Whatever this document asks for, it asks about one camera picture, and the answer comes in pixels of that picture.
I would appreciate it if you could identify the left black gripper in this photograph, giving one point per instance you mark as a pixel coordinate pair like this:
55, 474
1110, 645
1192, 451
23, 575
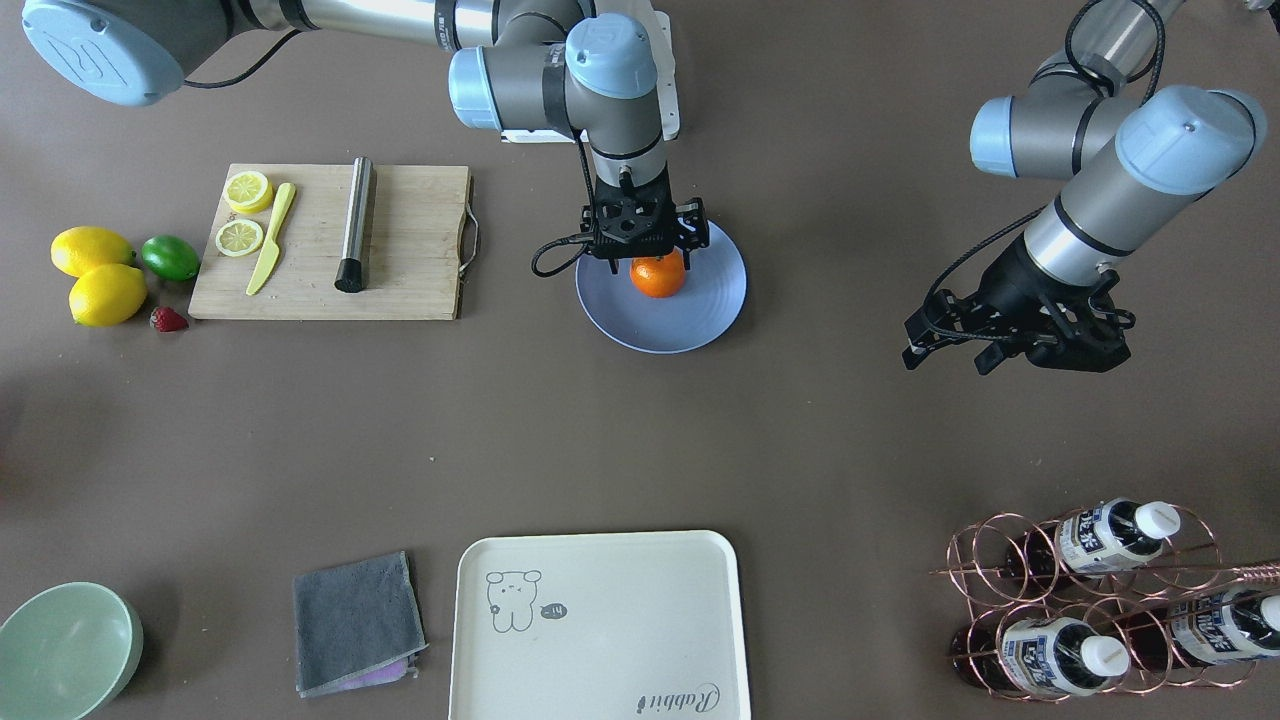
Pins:
1012, 281

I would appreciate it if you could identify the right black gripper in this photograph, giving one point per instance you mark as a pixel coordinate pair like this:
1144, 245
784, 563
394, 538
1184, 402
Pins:
691, 224

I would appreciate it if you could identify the orange fruit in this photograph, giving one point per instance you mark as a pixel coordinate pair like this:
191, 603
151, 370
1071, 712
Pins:
658, 277

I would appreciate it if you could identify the blue plate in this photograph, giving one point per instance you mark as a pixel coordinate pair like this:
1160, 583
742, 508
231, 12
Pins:
709, 303

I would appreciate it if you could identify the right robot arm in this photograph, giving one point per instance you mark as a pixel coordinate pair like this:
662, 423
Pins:
577, 69

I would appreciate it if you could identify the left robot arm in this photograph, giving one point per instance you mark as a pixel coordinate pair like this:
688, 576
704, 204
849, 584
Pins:
1130, 156

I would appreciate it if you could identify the tea bottle top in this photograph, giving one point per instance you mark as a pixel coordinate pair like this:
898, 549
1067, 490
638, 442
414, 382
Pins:
1115, 535

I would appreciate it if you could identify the tea bottle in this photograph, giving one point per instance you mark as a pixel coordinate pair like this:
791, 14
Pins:
1234, 626
1115, 535
1039, 659

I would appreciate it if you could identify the wooden cutting board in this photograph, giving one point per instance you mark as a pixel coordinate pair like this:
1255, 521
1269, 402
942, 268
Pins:
412, 251

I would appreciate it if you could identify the steel muddler black tip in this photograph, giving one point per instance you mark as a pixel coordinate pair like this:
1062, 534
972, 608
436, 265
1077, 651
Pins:
350, 277

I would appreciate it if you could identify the tea bottle bottom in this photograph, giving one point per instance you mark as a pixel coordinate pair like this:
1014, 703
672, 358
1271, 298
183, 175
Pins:
1039, 659
1234, 626

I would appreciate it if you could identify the yellow plastic knife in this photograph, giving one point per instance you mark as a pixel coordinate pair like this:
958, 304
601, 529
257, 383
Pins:
270, 249

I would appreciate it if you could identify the lemon half upper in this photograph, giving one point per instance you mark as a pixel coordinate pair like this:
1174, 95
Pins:
248, 192

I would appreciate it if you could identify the lemon slice lower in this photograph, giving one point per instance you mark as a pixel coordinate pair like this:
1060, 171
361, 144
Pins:
239, 237

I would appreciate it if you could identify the cream rabbit tray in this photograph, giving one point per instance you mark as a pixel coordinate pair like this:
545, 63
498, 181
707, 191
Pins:
643, 625

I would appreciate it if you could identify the green lime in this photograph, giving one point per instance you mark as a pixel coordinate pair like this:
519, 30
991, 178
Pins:
170, 258

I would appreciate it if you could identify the red strawberry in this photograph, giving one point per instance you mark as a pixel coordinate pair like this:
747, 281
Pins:
165, 319

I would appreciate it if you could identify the grey cloth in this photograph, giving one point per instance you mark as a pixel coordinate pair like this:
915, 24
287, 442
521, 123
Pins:
356, 625

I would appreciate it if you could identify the whole lemon near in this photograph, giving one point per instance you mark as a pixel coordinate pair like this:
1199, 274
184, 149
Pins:
107, 295

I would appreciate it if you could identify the whole lemon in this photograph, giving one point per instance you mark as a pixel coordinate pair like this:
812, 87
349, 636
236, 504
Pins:
107, 295
78, 250

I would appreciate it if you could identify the whole lemon far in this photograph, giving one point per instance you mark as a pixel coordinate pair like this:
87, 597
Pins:
78, 250

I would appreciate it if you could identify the green bowl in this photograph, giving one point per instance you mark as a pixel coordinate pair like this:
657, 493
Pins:
68, 651

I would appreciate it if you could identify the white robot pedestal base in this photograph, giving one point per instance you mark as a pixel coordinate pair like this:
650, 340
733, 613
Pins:
659, 28

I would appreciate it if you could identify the copper wire bottle rack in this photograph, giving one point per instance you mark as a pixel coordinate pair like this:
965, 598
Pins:
1118, 597

